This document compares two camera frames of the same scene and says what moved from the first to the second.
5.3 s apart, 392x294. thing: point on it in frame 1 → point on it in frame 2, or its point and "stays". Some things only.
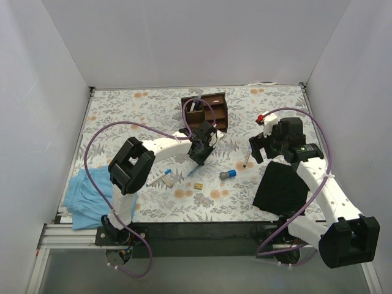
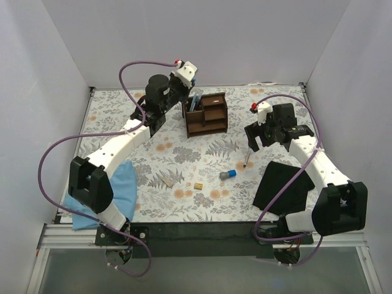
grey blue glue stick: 224,175 stays
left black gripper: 198,152 → 180,90
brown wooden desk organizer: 194,118 stays
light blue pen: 194,169 → 193,101
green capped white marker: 193,105 stays
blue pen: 247,156 stays
